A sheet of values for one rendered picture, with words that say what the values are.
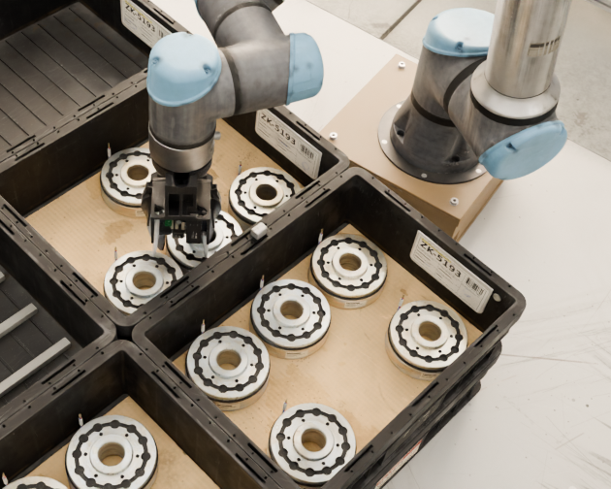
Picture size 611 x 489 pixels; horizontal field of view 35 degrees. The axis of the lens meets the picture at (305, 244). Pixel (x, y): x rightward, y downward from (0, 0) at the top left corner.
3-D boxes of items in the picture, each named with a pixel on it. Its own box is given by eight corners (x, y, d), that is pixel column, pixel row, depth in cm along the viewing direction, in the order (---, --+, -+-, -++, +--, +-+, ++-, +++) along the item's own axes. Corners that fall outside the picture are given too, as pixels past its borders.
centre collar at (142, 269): (145, 260, 127) (145, 257, 126) (172, 283, 125) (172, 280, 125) (116, 281, 124) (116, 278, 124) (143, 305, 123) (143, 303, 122)
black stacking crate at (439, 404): (343, 217, 141) (355, 166, 132) (504, 349, 131) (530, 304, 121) (130, 382, 122) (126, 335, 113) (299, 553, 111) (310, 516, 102)
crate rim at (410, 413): (353, 173, 133) (356, 161, 132) (527, 311, 123) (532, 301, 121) (125, 343, 114) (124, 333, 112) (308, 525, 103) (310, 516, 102)
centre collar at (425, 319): (429, 310, 127) (430, 308, 126) (455, 337, 125) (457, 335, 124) (401, 329, 125) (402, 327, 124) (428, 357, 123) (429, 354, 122)
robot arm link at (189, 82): (239, 69, 100) (158, 85, 98) (233, 141, 109) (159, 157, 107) (213, 19, 105) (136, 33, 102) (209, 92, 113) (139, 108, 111)
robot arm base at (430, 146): (415, 93, 160) (427, 47, 152) (498, 131, 156) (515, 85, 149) (372, 147, 151) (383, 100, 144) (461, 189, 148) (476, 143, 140)
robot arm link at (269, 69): (293, -4, 111) (202, 13, 108) (333, 59, 105) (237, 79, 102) (288, 49, 118) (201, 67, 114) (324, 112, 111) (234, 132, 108)
